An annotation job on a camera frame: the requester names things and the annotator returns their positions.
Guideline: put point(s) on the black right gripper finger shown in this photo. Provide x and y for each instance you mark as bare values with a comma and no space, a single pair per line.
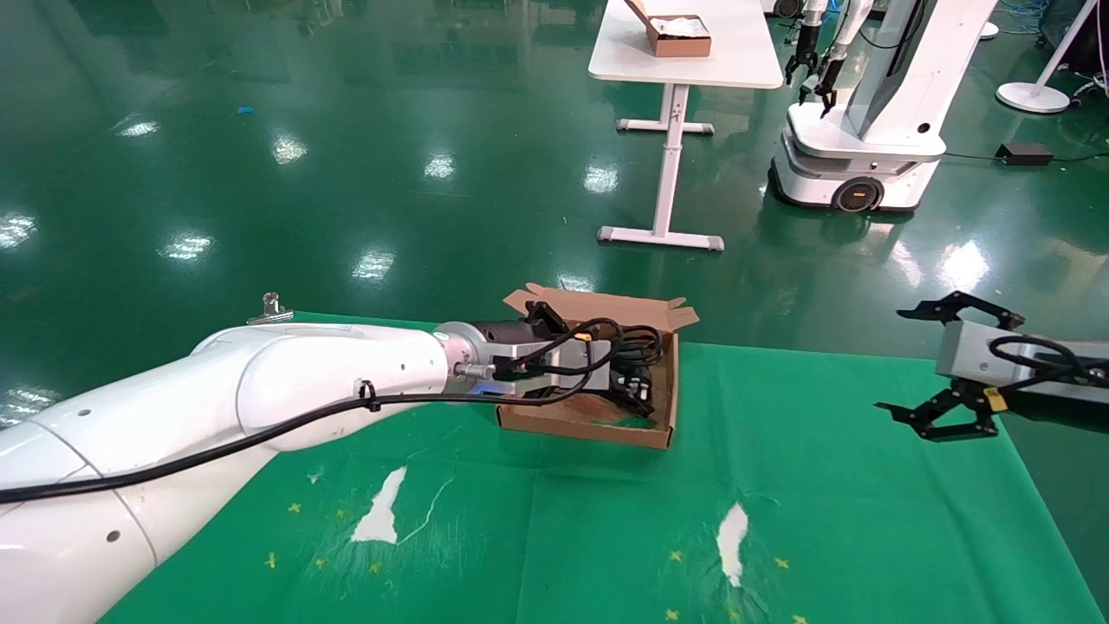
957,302
953,416

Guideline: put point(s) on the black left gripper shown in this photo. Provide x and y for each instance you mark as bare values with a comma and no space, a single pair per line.
511,334

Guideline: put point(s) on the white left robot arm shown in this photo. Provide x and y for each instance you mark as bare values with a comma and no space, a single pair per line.
303,381

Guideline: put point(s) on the distant robot white arm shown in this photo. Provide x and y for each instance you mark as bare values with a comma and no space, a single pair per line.
853,22
814,13

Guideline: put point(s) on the open brown cardboard box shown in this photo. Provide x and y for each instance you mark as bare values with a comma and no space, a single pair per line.
572,426

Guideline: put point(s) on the small cardboard box with contents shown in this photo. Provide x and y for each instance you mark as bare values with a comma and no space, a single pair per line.
680,39

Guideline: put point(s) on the black power adapter brick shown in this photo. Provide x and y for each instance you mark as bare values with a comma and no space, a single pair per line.
1025,154

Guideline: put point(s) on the white wheeled robot body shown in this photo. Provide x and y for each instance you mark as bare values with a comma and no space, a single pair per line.
866,165

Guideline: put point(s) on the green table cloth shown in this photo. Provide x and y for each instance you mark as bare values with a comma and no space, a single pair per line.
606,520

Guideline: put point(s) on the white floor stand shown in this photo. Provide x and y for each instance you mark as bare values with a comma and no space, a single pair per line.
1033,97

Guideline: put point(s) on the distant robot black gripper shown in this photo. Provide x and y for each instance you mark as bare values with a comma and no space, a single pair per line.
827,82
804,56

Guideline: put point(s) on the metal binder clip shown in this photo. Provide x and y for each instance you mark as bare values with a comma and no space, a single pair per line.
271,312

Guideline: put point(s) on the dark cabinet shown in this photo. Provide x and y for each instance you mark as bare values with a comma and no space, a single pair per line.
1087,35

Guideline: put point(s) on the white standing table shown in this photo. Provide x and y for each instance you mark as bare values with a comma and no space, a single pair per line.
736,61

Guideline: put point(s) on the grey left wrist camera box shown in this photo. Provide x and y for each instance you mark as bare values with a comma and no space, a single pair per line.
572,360

